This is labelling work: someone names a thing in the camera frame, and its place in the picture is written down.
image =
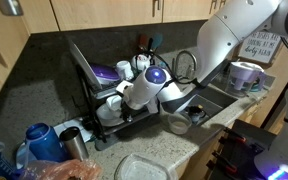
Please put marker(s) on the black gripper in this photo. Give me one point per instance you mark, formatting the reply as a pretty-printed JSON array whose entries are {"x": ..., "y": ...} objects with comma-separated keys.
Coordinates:
[{"x": 127, "y": 108}]

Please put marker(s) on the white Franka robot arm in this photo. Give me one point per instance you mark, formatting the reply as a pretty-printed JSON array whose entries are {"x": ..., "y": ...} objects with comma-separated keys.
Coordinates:
[{"x": 224, "y": 33}]

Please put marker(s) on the grey rack drain tray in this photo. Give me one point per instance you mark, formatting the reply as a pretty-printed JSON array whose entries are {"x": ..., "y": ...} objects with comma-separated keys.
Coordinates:
[{"x": 117, "y": 138}]

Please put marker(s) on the purple plastic bowl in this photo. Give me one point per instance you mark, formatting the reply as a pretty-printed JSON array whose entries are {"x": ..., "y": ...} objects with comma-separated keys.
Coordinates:
[{"x": 104, "y": 73}]

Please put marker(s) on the black two-tier dish rack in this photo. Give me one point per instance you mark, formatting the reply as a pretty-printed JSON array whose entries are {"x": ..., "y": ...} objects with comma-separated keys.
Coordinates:
[{"x": 87, "y": 90}]

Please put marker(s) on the large white dinner plate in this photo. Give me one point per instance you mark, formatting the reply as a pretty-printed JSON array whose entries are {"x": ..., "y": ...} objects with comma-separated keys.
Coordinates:
[{"x": 105, "y": 118}]

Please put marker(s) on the white ceramic mug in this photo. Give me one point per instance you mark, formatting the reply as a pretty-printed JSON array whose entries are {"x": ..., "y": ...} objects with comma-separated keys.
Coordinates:
[{"x": 124, "y": 69}]

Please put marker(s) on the clear plastic container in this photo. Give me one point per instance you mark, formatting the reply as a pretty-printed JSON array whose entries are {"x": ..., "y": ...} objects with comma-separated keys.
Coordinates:
[{"x": 179, "y": 125}]

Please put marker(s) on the stainless steel tumbler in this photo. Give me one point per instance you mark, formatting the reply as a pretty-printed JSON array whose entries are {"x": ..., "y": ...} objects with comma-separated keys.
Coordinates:
[{"x": 74, "y": 145}]

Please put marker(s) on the large white upright plate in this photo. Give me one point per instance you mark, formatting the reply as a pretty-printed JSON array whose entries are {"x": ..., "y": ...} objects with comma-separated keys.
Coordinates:
[{"x": 84, "y": 65}]

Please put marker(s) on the black kitchen utensil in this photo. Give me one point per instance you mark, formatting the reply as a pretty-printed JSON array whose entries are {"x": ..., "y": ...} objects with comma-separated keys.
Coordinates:
[{"x": 149, "y": 46}]

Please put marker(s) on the dark patterned mug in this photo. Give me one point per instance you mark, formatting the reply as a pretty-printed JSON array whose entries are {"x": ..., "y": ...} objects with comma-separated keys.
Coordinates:
[{"x": 195, "y": 115}]

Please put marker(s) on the red spatula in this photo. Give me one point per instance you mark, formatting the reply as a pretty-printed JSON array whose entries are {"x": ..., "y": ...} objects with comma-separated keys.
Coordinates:
[{"x": 142, "y": 41}]

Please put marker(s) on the blue spatula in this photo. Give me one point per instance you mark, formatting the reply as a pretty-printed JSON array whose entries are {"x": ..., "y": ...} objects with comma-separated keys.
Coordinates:
[{"x": 156, "y": 40}]

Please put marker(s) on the brushed steel faucet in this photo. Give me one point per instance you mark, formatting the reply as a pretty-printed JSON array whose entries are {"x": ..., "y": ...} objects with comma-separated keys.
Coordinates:
[{"x": 184, "y": 55}]

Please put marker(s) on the orange plastic bag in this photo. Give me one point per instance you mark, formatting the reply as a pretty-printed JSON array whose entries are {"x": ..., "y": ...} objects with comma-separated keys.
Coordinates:
[{"x": 64, "y": 170}]

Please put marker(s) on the stainless steel sink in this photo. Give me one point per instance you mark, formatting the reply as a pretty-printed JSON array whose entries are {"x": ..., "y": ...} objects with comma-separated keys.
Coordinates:
[{"x": 214, "y": 96}]

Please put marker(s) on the light wood base cabinet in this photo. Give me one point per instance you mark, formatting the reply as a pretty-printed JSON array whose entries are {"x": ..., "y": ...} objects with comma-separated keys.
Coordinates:
[{"x": 197, "y": 166}]

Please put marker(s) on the light wood upper cabinets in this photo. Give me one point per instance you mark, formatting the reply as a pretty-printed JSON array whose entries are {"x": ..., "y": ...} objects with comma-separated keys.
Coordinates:
[{"x": 107, "y": 13}]

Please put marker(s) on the black stand with red clamps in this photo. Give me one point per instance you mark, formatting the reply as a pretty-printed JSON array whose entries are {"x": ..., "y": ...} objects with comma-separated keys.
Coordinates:
[{"x": 240, "y": 146}]

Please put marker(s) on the light wood side cabinet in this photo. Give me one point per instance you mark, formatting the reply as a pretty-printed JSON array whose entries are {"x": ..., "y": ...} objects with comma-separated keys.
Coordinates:
[{"x": 0, "y": 50}]

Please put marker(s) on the framed dirty dishes sign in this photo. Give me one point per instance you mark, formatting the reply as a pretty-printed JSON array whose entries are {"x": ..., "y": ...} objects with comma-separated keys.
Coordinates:
[{"x": 262, "y": 48}]

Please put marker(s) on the silver metal fixture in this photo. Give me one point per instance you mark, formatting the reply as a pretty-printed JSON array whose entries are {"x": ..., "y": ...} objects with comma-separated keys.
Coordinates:
[{"x": 9, "y": 6}]

